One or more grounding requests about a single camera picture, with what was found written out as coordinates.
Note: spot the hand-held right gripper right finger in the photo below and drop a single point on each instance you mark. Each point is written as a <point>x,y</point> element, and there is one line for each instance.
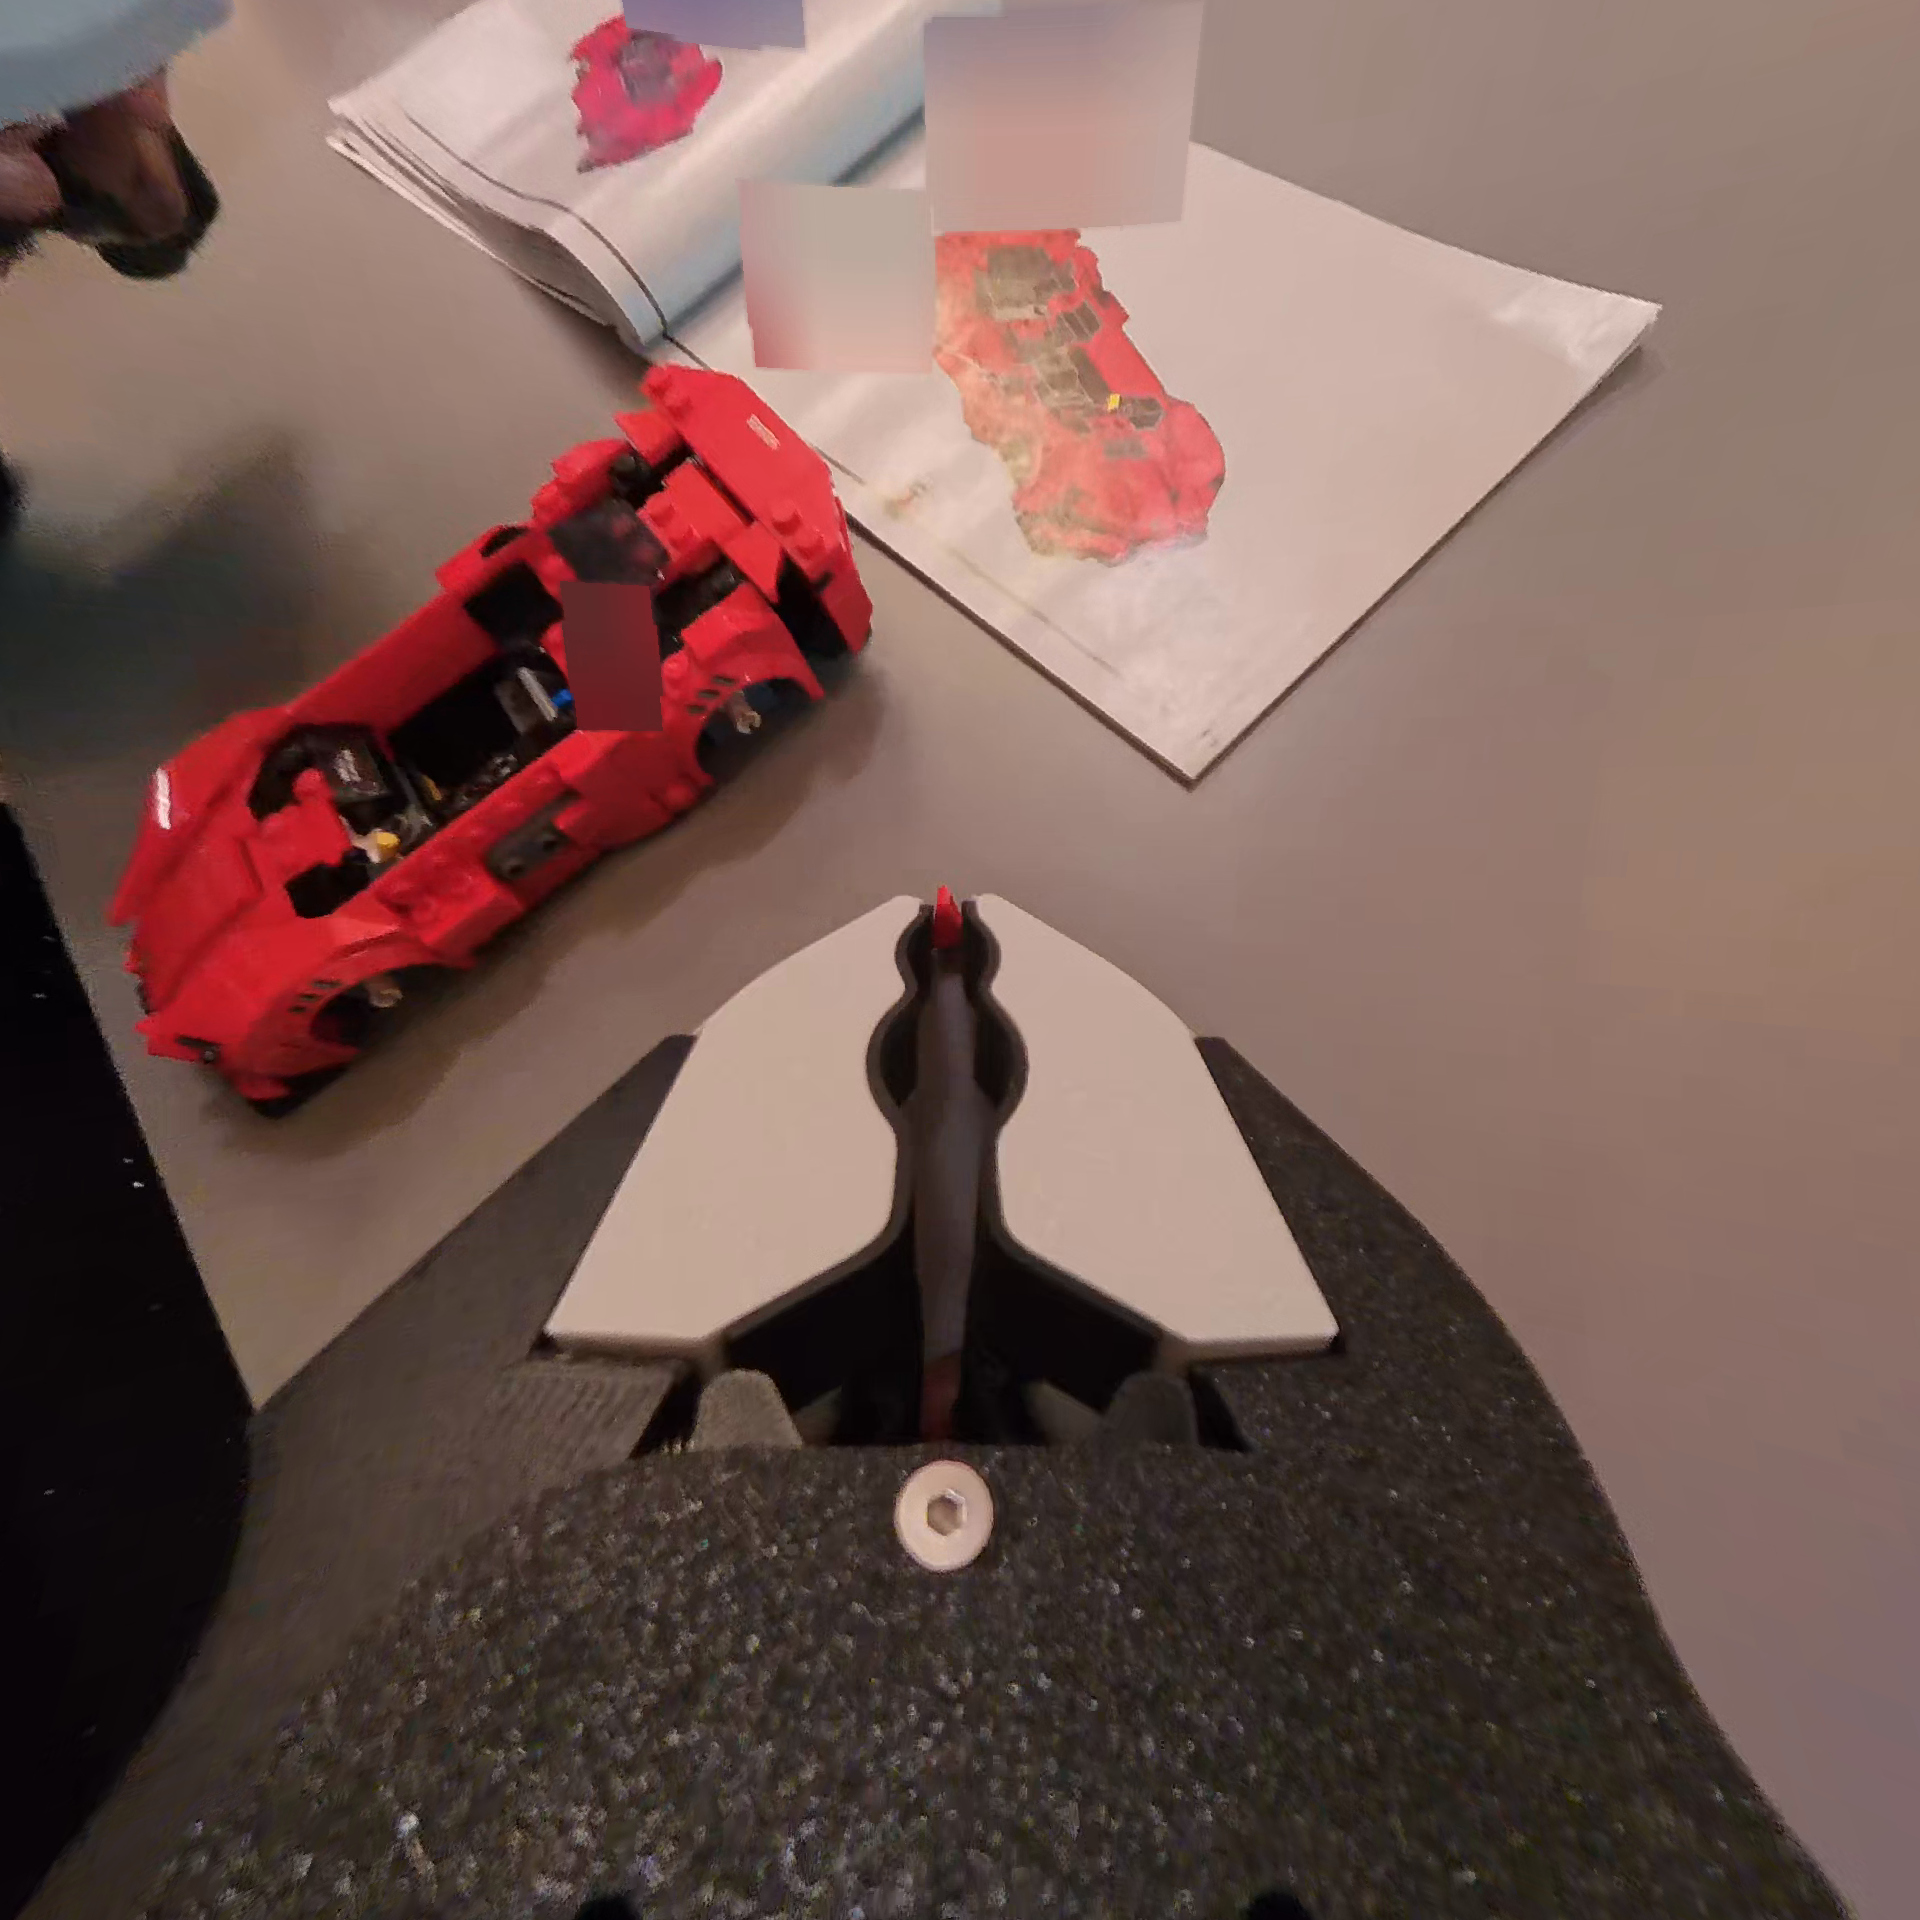
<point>1141,1171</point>

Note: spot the red lego car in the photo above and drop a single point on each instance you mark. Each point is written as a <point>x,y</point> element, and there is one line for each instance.
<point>466,809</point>

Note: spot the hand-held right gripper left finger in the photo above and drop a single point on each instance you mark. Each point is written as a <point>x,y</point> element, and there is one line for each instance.
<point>750,1159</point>

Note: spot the lego instruction booklet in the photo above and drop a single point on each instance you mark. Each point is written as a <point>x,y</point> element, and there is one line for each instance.
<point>1350,387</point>

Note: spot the small red printed lego tile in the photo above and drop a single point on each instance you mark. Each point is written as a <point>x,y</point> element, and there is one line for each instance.
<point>949,918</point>

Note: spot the person's left forearm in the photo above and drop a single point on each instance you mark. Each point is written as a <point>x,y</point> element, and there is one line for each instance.
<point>72,43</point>

